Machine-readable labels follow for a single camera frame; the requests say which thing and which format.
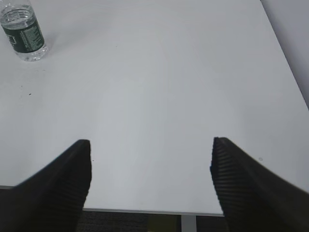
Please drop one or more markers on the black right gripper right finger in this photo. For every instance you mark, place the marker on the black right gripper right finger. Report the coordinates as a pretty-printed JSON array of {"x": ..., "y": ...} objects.
[{"x": 252, "y": 198}]

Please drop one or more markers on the clear water bottle green label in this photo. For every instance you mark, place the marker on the clear water bottle green label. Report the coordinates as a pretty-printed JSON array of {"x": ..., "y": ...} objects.
[{"x": 20, "y": 24}]

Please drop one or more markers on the white table leg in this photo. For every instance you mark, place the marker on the white table leg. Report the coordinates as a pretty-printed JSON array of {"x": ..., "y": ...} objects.
[{"x": 188, "y": 223}]

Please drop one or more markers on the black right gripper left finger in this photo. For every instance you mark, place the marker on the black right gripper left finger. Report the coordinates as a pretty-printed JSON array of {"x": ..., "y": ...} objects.
[{"x": 51, "y": 200}]

